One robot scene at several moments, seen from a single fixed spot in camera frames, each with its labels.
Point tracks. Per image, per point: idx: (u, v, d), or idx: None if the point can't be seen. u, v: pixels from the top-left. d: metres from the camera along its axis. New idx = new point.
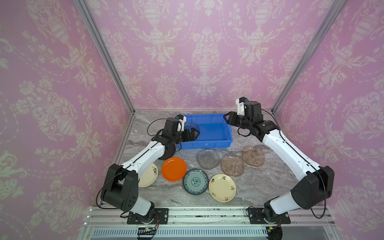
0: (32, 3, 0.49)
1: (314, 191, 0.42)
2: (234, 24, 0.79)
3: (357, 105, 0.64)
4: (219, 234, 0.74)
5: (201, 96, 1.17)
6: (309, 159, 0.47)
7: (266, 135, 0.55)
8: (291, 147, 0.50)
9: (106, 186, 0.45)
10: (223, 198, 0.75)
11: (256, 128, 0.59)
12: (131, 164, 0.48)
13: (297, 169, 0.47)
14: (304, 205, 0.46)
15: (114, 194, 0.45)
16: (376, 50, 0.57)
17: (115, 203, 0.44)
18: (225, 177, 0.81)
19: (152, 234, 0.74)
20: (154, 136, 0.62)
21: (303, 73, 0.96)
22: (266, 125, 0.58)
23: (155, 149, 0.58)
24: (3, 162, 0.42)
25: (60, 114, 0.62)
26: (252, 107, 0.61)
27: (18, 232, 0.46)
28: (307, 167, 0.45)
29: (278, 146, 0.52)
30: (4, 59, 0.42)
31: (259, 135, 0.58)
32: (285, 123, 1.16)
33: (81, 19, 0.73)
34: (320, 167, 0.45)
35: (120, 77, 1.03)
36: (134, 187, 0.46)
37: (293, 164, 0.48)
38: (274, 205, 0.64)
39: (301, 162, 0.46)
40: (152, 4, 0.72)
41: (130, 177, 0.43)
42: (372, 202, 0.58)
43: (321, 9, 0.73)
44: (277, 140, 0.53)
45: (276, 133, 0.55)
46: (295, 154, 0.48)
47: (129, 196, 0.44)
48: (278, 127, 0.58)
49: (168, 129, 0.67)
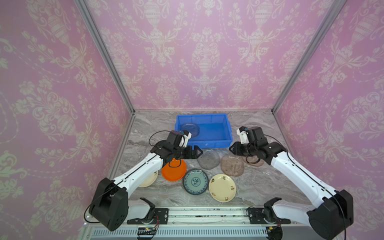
0: (33, 3, 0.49)
1: (335, 219, 0.39)
2: (234, 24, 0.79)
3: (357, 105, 0.64)
4: (219, 234, 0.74)
5: (201, 96, 1.17)
6: (323, 182, 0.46)
7: (275, 158, 0.54)
8: (303, 172, 0.48)
9: (95, 201, 0.43)
10: (223, 198, 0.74)
11: (263, 151, 0.57)
12: (122, 180, 0.46)
13: (313, 194, 0.44)
14: (326, 235, 0.42)
15: (102, 210, 0.43)
16: (376, 50, 0.57)
17: (103, 220, 0.41)
18: (225, 177, 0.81)
19: (152, 234, 0.74)
20: (154, 147, 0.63)
21: (303, 73, 0.96)
22: (272, 148, 0.57)
23: (152, 163, 0.54)
24: (3, 162, 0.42)
25: (60, 114, 0.62)
26: (253, 131, 0.63)
27: (18, 232, 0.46)
28: (322, 192, 0.43)
29: (289, 171, 0.50)
30: (4, 59, 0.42)
31: (266, 158, 0.57)
32: (285, 123, 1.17)
33: (81, 19, 0.73)
34: (336, 191, 0.43)
35: (120, 77, 1.03)
36: (123, 205, 0.43)
37: (307, 188, 0.46)
38: (276, 210, 0.64)
39: (316, 186, 0.44)
40: (152, 4, 0.72)
41: (119, 195, 0.41)
42: (372, 202, 0.58)
43: (321, 9, 0.73)
44: (287, 163, 0.51)
45: (283, 155, 0.54)
46: (308, 179, 0.46)
47: (116, 214, 0.41)
48: (285, 148, 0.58)
49: (170, 141, 0.64)
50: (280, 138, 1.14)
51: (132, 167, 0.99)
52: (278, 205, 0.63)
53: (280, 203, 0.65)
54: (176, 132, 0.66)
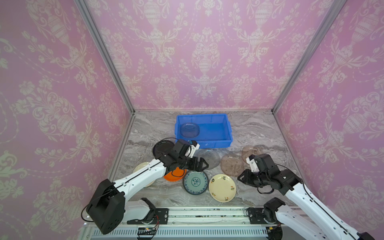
0: (33, 3, 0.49)
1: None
2: (234, 24, 0.79)
3: (357, 105, 0.64)
4: (219, 234, 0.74)
5: (201, 96, 1.17)
6: (343, 222, 0.43)
7: (291, 191, 0.51)
8: (321, 208, 0.46)
9: (93, 201, 0.43)
10: (223, 198, 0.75)
11: (276, 181, 0.55)
12: (123, 184, 0.46)
13: (334, 236, 0.43)
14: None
15: (98, 211, 0.43)
16: (376, 50, 0.57)
17: (97, 222, 0.41)
18: (224, 177, 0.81)
19: (152, 234, 0.74)
20: (159, 154, 0.61)
21: (303, 73, 0.96)
22: (286, 178, 0.54)
23: (154, 170, 0.54)
24: (3, 162, 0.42)
25: (60, 114, 0.62)
26: (262, 160, 0.62)
27: (18, 232, 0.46)
28: (346, 236, 0.41)
29: (308, 208, 0.48)
30: (4, 59, 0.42)
31: (279, 188, 0.54)
32: (285, 123, 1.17)
33: (82, 19, 0.73)
34: (359, 234, 0.41)
35: (120, 77, 1.03)
36: (119, 210, 0.43)
37: (328, 229, 0.44)
38: (279, 217, 0.63)
39: (337, 228, 0.43)
40: (152, 4, 0.73)
41: (116, 200, 0.41)
42: (372, 202, 0.58)
43: (321, 9, 0.73)
44: (304, 198, 0.49)
45: (299, 188, 0.51)
46: (327, 218, 0.45)
47: (110, 218, 0.41)
48: (299, 179, 0.54)
49: (176, 150, 0.64)
50: (280, 138, 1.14)
51: (132, 167, 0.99)
52: (283, 214, 0.62)
53: (285, 212, 0.62)
54: (183, 141, 0.65)
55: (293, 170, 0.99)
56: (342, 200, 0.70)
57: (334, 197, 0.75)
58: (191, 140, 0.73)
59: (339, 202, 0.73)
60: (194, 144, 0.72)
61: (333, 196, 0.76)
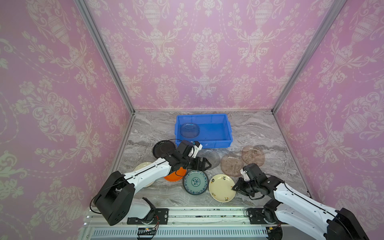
0: (33, 3, 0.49)
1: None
2: (234, 24, 0.79)
3: (357, 105, 0.64)
4: (219, 234, 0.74)
5: (201, 96, 1.17)
6: (323, 205, 0.48)
7: (275, 192, 0.59)
8: (303, 198, 0.52)
9: (103, 191, 0.44)
10: (223, 198, 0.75)
11: (264, 188, 0.62)
12: (132, 176, 0.48)
13: (318, 220, 0.47)
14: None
15: (106, 201, 0.44)
16: (376, 50, 0.57)
17: (104, 213, 0.42)
18: (224, 177, 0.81)
19: (152, 234, 0.74)
20: (164, 153, 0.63)
21: (303, 73, 0.96)
22: (271, 182, 0.62)
23: (162, 168, 0.56)
24: (3, 162, 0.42)
25: (61, 114, 0.62)
26: (251, 170, 0.69)
27: (18, 233, 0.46)
28: (325, 215, 0.45)
29: (291, 201, 0.54)
30: (4, 59, 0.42)
31: (268, 194, 0.61)
32: (285, 123, 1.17)
33: (82, 19, 0.73)
34: (338, 211, 0.45)
35: (120, 77, 1.03)
36: (127, 202, 0.44)
37: (312, 215, 0.48)
38: (279, 216, 0.63)
39: (317, 210, 0.47)
40: (152, 4, 0.73)
41: (126, 190, 0.42)
42: (372, 202, 0.58)
43: (321, 9, 0.73)
44: (286, 193, 0.56)
45: (282, 186, 0.59)
46: (308, 205, 0.50)
47: (118, 209, 0.42)
48: (281, 180, 0.61)
49: (180, 150, 0.66)
50: (280, 138, 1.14)
51: (132, 167, 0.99)
52: (282, 212, 0.62)
53: (284, 209, 0.63)
54: (187, 142, 0.68)
55: (293, 170, 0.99)
56: (342, 200, 0.70)
57: (334, 197, 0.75)
58: (194, 141, 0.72)
59: (339, 202, 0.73)
60: (196, 144, 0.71)
61: (333, 196, 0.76)
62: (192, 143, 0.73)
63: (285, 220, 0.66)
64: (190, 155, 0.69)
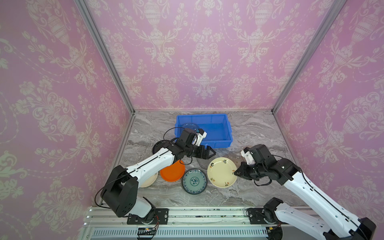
0: (33, 3, 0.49)
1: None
2: (234, 24, 0.79)
3: (357, 105, 0.64)
4: (219, 234, 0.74)
5: (201, 96, 1.17)
6: (343, 209, 0.42)
7: (290, 182, 0.49)
8: (323, 197, 0.45)
9: (107, 186, 0.45)
10: (223, 183, 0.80)
11: (274, 172, 0.52)
12: (135, 169, 0.47)
13: (336, 224, 0.42)
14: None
15: (112, 195, 0.45)
16: (376, 50, 0.57)
17: (111, 205, 0.43)
18: (225, 161, 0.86)
19: (152, 235, 0.71)
20: (166, 143, 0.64)
21: (303, 73, 0.96)
22: (285, 168, 0.52)
23: (164, 158, 0.56)
24: (3, 162, 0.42)
25: (60, 114, 0.62)
26: (258, 151, 0.59)
27: (18, 233, 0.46)
28: (348, 224, 0.40)
29: (309, 197, 0.46)
30: (4, 59, 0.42)
31: (278, 179, 0.52)
32: (285, 123, 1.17)
33: (82, 19, 0.73)
34: (360, 220, 0.40)
35: (120, 77, 1.03)
36: (131, 195, 0.44)
37: (329, 217, 0.43)
38: (279, 215, 0.63)
39: (339, 215, 0.41)
40: (152, 4, 0.73)
41: (130, 184, 0.42)
42: (372, 202, 0.58)
43: (321, 9, 0.73)
44: (304, 188, 0.47)
45: (299, 177, 0.49)
46: (330, 207, 0.43)
47: (124, 202, 0.42)
48: (298, 168, 0.51)
49: (183, 139, 0.65)
50: (280, 138, 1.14)
51: None
52: (282, 212, 0.62)
53: (284, 209, 0.62)
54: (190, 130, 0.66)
55: None
56: (342, 200, 0.70)
57: (334, 197, 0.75)
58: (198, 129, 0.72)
59: (339, 202, 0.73)
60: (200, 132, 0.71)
61: (333, 196, 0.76)
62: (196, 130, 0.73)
63: (286, 221, 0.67)
64: (194, 142, 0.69)
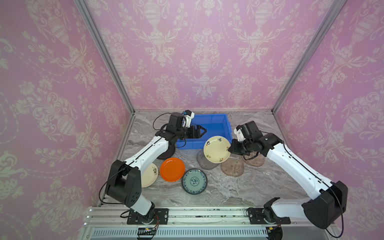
0: (33, 3, 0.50)
1: (332, 211, 0.40)
2: (234, 24, 0.79)
3: (357, 105, 0.64)
4: (219, 234, 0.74)
5: (201, 96, 1.17)
6: (319, 175, 0.45)
7: (271, 151, 0.53)
8: (300, 164, 0.47)
9: (110, 181, 0.45)
10: (218, 159, 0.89)
11: (258, 144, 0.56)
12: (134, 160, 0.48)
13: (309, 187, 0.44)
14: (321, 225, 0.43)
15: (118, 189, 0.46)
16: (376, 50, 0.57)
17: (119, 198, 0.45)
18: (219, 139, 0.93)
19: (152, 235, 0.71)
20: (158, 131, 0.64)
21: (303, 73, 0.96)
22: (268, 139, 0.55)
23: (159, 144, 0.57)
24: (3, 162, 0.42)
25: (61, 114, 0.62)
26: (247, 126, 0.62)
27: (18, 233, 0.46)
28: (319, 184, 0.42)
29: (288, 164, 0.49)
30: (4, 59, 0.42)
31: (262, 150, 0.55)
32: (285, 123, 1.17)
33: (82, 19, 0.73)
34: (332, 183, 0.43)
35: (120, 77, 1.03)
36: (137, 184, 0.46)
37: (304, 181, 0.46)
38: (275, 209, 0.64)
39: (312, 178, 0.44)
40: (152, 4, 0.73)
41: (132, 174, 0.44)
42: (372, 202, 0.58)
43: (321, 9, 0.73)
44: (283, 155, 0.50)
45: (280, 147, 0.53)
46: (304, 171, 0.46)
47: (131, 191, 0.44)
48: (280, 140, 0.55)
49: (172, 124, 0.66)
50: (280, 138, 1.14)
51: None
52: (276, 204, 0.64)
53: (278, 201, 0.66)
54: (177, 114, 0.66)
55: None
56: None
57: None
58: (185, 111, 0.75)
59: None
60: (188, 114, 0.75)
61: None
62: (183, 113, 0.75)
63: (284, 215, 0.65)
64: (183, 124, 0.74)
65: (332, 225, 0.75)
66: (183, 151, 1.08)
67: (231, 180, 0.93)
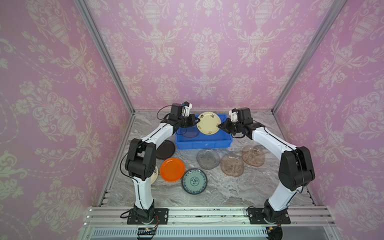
0: (32, 3, 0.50)
1: (294, 167, 0.48)
2: (234, 24, 0.79)
3: (357, 105, 0.64)
4: (219, 234, 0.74)
5: (201, 96, 1.17)
6: (288, 142, 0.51)
7: (254, 132, 0.66)
8: (273, 137, 0.59)
9: (130, 156, 0.53)
10: (206, 131, 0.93)
11: (246, 128, 0.69)
12: (148, 138, 0.57)
13: (277, 151, 0.55)
14: (290, 186, 0.50)
15: (137, 163, 0.53)
16: (376, 50, 0.57)
17: (138, 172, 0.53)
18: (213, 115, 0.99)
19: (152, 235, 0.71)
20: (162, 119, 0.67)
21: (303, 73, 0.96)
22: (254, 126, 0.68)
23: (166, 128, 0.66)
24: (3, 162, 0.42)
25: (61, 114, 0.62)
26: (242, 111, 0.73)
27: (18, 232, 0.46)
28: (285, 147, 0.53)
29: (263, 138, 0.61)
30: (4, 59, 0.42)
31: (248, 134, 0.69)
32: (285, 123, 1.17)
33: (81, 19, 0.73)
34: (297, 147, 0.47)
35: (120, 77, 1.03)
36: (154, 157, 0.55)
37: (274, 148, 0.56)
38: (272, 203, 0.65)
39: (281, 144, 0.54)
40: (152, 4, 0.73)
41: (150, 147, 0.52)
42: (372, 201, 0.58)
43: (321, 9, 0.73)
44: (261, 132, 0.63)
45: (260, 128, 0.65)
46: (275, 140, 0.57)
47: (150, 163, 0.53)
48: (262, 125, 0.68)
49: (174, 113, 0.75)
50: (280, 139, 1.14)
51: None
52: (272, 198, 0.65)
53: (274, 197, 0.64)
54: (177, 104, 0.75)
55: None
56: (342, 200, 0.70)
57: (334, 197, 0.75)
58: (183, 103, 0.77)
59: (339, 202, 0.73)
60: (186, 104, 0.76)
61: (333, 196, 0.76)
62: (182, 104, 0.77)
63: (282, 208, 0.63)
64: (182, 114, 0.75)
65: (332, 224, 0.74)
66: (183, 151, 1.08)
67: (231, 180, 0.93)
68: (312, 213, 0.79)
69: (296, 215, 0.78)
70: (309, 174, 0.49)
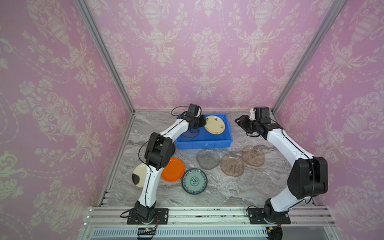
0: (33, 3, 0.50)
1: (305, 176, 0.45)
2: (234, 24, 0.79)
3: (357, 105, 0.64)
4: (219, 234, 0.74)
5: (201, 96, 1.17)
6: (304, 149, 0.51)
7: (269, 133, 0.63)
8: (289, 140, 0.56)
9: (149, 147, 0.61)
10: (213, 131, 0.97)
11: (262, 127, 0.66)
12: (166, 133, 0.63)
13: (291, 157, 0.52)
14: (297, 194, 0.48)
15: (155, 154, 0.61)
16: (376, 50, 0.57)
17: (155, 162, 0.60)
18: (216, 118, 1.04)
19: (152, 234, 0.74)
20: (179, 115, 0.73)
21: (303, 73, 0.96)
22: (271, 126, 0.65)
23: (182, 124, 0.72)
24: (3, 162, 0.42)
25: (61, 114, 0.62)
26: (261, 110, 0.70)
27: (18, 232, 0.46)
28: (300, 154, 0.50)
29: (279, 141, 0.58)
30: (4, 59, 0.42)
31: (264, 133, 0.66)
32: (285, 123, 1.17)
33: (81, 19, 0.73)
34: (314, 156, 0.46)
35: (120, 77, 1.03)
36: (169, 151, 0.61)
37: (289, 152, 0.53)
38: (274, 204, 0.65)
39: (296, 150, 0.51)
40: (152, 4, 0.73)
41: (167, 141, 0.59)
42: (372, 202, 0.58)
43: (321, 9, 0.73)
44: (278, 135, 0.59)
45: (278, 131, 0.61)
46: (290, 145, 0.54)
47: (165, 155, 0.59)
48: (280, 127, 0.63)
49: (191, 111, 0.82)
50: None
51: (132, 167, 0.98)
52: (275, 200, 0.65)
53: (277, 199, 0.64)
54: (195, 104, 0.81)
55: None
56: (342, 200, 0.70)
57: (334, 197, 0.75)
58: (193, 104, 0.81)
59: (339, 202, 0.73)
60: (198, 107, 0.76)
61: (333, 196, 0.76)
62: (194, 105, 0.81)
63: (283, 210, 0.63)
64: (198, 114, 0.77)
65: (332, 224, 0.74)
66: (183, 151, 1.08)
67: (231, 180, 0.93)
68: (312, 213, 0.79)
69: (296, 215, 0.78)
70: (322, 186, 0.47)
